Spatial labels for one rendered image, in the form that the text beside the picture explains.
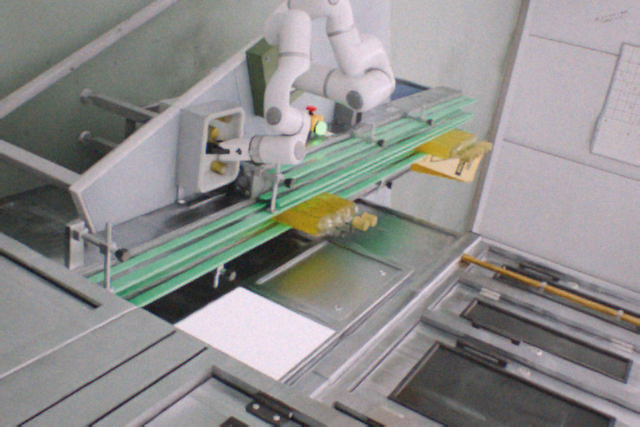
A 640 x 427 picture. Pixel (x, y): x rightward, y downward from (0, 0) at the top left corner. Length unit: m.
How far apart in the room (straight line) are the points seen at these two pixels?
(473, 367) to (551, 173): 6.14
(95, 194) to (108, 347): 0.72
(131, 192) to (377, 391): 0.80
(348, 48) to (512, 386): 1.01
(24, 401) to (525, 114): 7.23
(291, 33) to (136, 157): 0.51
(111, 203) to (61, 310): 0.64
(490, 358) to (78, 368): 1.22
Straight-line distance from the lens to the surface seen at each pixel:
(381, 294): 2.03
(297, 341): 1.76
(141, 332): 1.13
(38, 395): 1.02
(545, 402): 1.88
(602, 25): 7.65
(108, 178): 1.77
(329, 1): 1.90
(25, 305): 1.22
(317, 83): 2.05
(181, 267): 1.84
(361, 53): 1.98
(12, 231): 2.27
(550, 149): 7.90
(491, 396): 1.83
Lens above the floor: 1.93
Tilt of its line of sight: 25 degrees down
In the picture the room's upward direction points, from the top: 110 degrees clockwise
